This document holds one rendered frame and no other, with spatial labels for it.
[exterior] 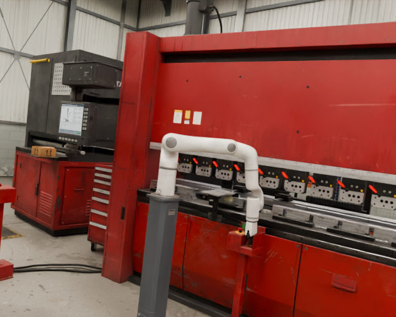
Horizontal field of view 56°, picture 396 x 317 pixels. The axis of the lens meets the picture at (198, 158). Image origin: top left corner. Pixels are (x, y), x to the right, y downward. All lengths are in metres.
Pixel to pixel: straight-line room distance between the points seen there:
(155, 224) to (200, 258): 0.80
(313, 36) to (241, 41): 0.58
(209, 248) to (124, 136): 1.27
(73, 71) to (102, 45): 7.27
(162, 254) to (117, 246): 1.14
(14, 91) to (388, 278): 8.51
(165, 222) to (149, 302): 0.54
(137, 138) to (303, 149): 1.47
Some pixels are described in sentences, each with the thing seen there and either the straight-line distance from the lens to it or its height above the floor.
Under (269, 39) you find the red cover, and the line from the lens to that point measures 3.03.
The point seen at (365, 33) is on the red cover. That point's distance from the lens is 2.83.
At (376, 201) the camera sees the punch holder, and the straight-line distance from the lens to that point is 2.70.
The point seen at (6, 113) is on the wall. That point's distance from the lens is 9.52.
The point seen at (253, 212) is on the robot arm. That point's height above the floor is 0.96.
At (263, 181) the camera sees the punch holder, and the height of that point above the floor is 1.14.
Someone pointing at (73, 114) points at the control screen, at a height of 1.49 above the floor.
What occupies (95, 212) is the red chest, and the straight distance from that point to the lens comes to 4.28.
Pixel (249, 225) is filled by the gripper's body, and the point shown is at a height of 0.86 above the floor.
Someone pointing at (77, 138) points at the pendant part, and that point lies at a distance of 3.30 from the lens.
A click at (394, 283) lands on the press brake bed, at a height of 0.67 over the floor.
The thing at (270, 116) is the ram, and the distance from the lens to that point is 2.91.
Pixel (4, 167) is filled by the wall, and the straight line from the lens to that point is 9.62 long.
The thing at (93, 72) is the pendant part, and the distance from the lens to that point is 3.27.
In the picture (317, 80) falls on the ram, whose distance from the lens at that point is 2.84.
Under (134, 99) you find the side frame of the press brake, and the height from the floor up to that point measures 1.69.
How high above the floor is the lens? 1.41
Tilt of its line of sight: 3 degrees down
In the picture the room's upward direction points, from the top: 7 degrees clockwise
